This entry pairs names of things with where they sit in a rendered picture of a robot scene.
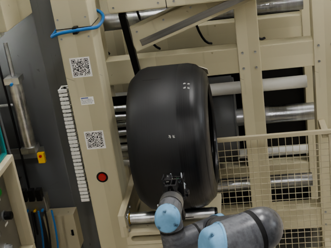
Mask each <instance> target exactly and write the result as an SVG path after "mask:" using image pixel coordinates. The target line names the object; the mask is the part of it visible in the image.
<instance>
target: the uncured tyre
mask: <svg viewBox="0 0 331 248"><path fill-rule="evenodd" d="M151 79H153V80H151ZM156 79H158V80H156ZM146 80H147V81H146ZM182 82H191V90H183V89H182ZM126 132H127V145H128V154H129V161H130V168H131V173H132V179H133V183H134V187H135V190H136V192H137V195H138V197H139V199H140V200H141V201H142V202H144V203H145V204H146V205H147V206H148V207H150V208H151V209H154V210H157V208H158V207H157V205H158V204H159V202H160V198H161V196H162V194H163V188H162V177H163V174H164V177H165V178H166V175H170V173H171V174H172V176H181V173H182V175H183V173H184V177H185V181H184V183H185V184H186V188H189V190H190V194H189V196H187V199H185V200H184V203H183V207H184V209H193V208H202V207H205V206H207V205H209V203H210V202H211V201H212V200H213V199H214V198H215V197H216V196H217V190H218V179H219V164H218V146H217V133H216V123H215V113H214V105H213V98H212V92H211V87H210V84H209V80H208V77H207V73H206V72H205V71H204V70H203V69H201V68H200V67H199V66H198V65H196V64H193V63H180V64H170V65H160V66H151V67H146V68H144V69H141V70H140V71H139V72H138V73H137V74H136V75H135V76H134V77H133V78H132V79H131V81H130V83H129V87H128V92H127V102H126ZM168 133H176V140H168V138H167V134H168Z"/></svg>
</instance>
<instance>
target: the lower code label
mask: <svg viewBox="0 0 331 248"><path fill-rule="evenodd" d="M84 136H85V141H86V146H87V149H88V150H91V149H103V148H106V145H105V139H104V134H103V130H97V131H86V132H84Z"/></svg>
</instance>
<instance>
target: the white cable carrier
mask: <svg viewBox="0 0 331 248"><path fill-rule="evenodd" d="M58 93H59V97H61V98H60V101H61V105H62V106H61V108H62V109H63V113H64V114H63V116H64V121H65V125H66V129H67V130H66V131H67V132H68V133H67V136H68V140H69V141H68V142H69V144H70V147H71V148H70V150H71V151H72V152H71V155H72V159H73V162H74V166H75V167H74V169H75V173H76V176H77V180H78V181H77V183H78V187H79V191H80V194H81V195H80V197H81V202H85V201H90V198H91V197H90V192H89V187H88V182H87V177H86V172H85V167H84V163H83V158H82V153H81V148H80V144H79V139H78V134H77V129H76V124H75V119H74V114H73V109H72V105H71V100H70V95H69V90H68V86H67V85H66V86H61V87H60V89H59V90H58Z"/></svg>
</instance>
